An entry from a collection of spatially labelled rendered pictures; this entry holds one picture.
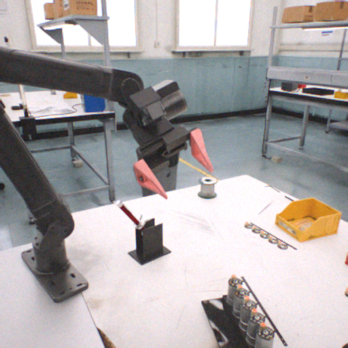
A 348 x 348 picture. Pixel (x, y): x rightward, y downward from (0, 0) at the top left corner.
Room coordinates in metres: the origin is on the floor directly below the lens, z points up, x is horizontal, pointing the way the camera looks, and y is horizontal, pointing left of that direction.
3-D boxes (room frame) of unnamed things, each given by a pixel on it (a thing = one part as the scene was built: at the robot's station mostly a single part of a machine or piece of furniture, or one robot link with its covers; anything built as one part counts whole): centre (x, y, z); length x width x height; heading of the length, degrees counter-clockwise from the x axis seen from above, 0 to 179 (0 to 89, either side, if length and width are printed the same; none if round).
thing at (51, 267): (0.60, 0.25, 0.79); 0.20 x 0.07 x 0.08; 40
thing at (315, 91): (3.32, -1.39, 0.77); 0.24 x 0.16 x 0.04; 24
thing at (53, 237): (0.60, 0.24, 0.85); 0.09 x 0.06 x 0.06; 24
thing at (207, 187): (0.98, -0.11, 0.78); 0.06 x 0.06 x 0.05
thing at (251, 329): (0.40, -0.13, 0.79); 0.02 x 0.02 x 0.05
